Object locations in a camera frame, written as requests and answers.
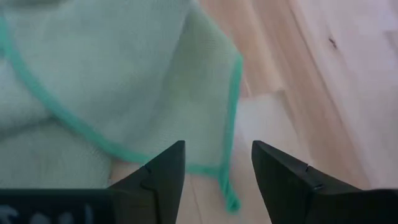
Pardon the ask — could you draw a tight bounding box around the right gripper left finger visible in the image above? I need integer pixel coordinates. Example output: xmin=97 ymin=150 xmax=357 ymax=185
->
xmin=0 ymin=139 xmax=187 ymax=224

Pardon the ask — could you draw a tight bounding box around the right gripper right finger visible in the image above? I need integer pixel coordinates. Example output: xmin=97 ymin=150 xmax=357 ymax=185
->
xmin=251 ymin=139 xmax=398 ymax=224

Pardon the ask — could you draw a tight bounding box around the pale green towel teal edge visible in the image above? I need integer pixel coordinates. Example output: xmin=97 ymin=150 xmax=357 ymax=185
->
xmin=0 ymin=0 xmax=244 ymax=214

